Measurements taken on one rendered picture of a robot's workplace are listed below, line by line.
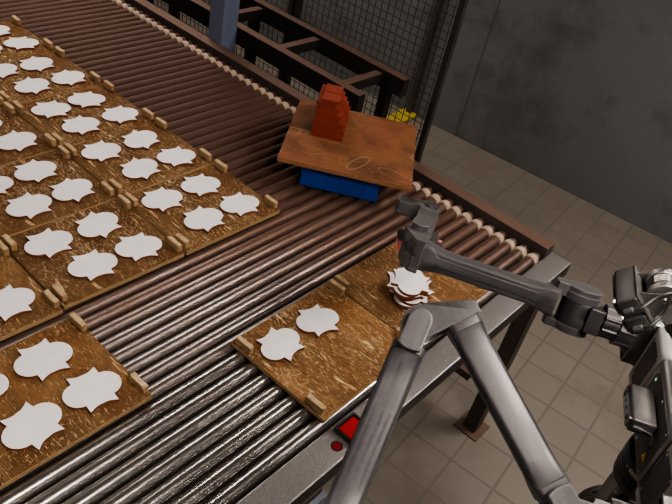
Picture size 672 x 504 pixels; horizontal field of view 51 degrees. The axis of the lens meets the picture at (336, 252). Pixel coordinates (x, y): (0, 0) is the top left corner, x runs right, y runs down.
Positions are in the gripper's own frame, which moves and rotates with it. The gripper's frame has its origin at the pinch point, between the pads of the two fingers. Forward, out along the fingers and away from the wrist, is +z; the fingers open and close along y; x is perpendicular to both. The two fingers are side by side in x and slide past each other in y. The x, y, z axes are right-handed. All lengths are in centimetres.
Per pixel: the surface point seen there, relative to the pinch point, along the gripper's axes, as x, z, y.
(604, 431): -45, 107, -115
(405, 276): 3.7, 5.0, 1.2
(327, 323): 25.0, 11.7, 21.8
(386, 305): 10.0, 13.0, 4.9
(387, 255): -15.4, 13.4, 6.4
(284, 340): 35.6, 11.5, 32.6
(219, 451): 74, 14, 41
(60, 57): -102, 15, 158
